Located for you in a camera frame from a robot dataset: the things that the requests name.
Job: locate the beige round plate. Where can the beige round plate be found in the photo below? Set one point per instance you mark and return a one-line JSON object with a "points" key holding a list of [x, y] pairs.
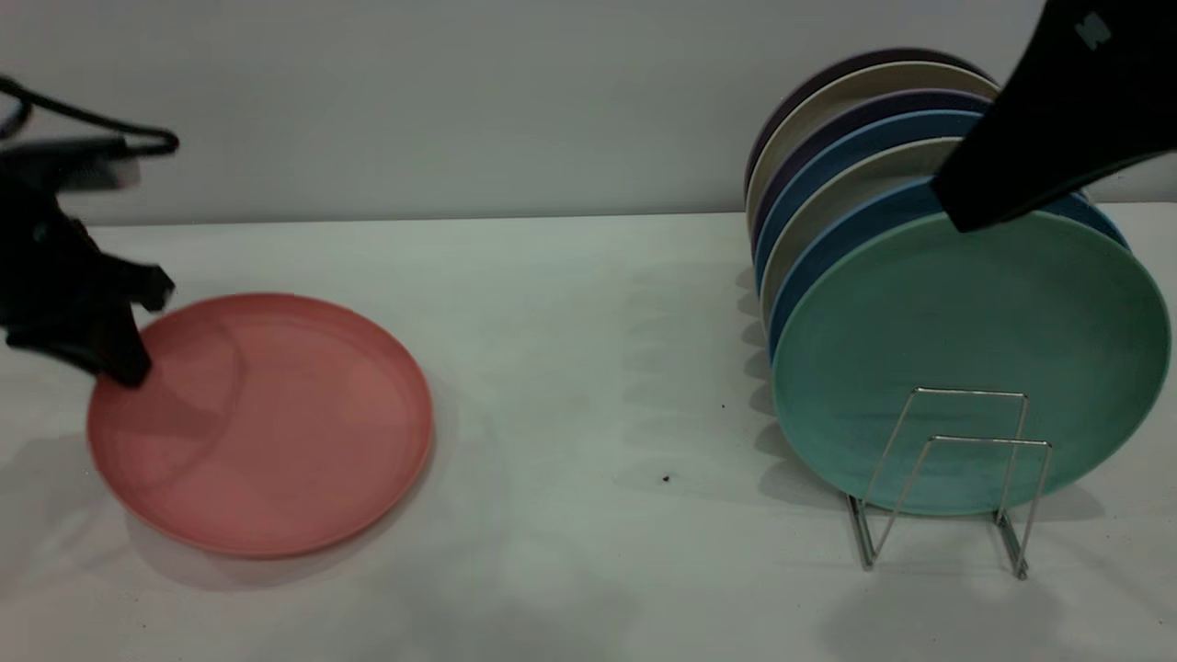
{"points": [[846, 188], [846, 92]]}

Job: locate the blue round plate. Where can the blue round plate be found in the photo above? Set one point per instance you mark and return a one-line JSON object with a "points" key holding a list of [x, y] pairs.
{"points": [[855, 230], [855, 142]]}

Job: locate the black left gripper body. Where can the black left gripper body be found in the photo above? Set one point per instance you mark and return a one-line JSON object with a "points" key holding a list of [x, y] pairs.
{"points": [[46, 267]]}

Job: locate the navy purple round plate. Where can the navy purple round plate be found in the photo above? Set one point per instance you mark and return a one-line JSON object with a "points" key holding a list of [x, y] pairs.
{"points": [[846, 118]]}

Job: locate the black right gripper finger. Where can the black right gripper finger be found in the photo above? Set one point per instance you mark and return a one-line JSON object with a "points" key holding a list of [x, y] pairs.
{"points": [[1057, 119]]}

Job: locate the pink round plate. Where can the pink round plate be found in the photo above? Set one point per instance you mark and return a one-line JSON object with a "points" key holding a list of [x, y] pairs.
{"points": [[276, 432]]}

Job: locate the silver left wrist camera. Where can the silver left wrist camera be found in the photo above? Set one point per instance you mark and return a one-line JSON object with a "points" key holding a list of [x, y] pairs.
{"points": [[64, 165]]}

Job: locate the dark purple round plate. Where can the dark purple round plate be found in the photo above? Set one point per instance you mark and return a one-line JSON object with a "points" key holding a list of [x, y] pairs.
{"points": [[828, 74]]}

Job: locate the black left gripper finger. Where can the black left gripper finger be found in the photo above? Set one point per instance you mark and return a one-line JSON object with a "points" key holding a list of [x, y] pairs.
{"points": [[101, 349], [142, 285]]}

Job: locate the green round plate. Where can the green round plate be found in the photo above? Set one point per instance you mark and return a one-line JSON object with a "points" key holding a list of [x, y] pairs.
{"points": [[965, 340]]}

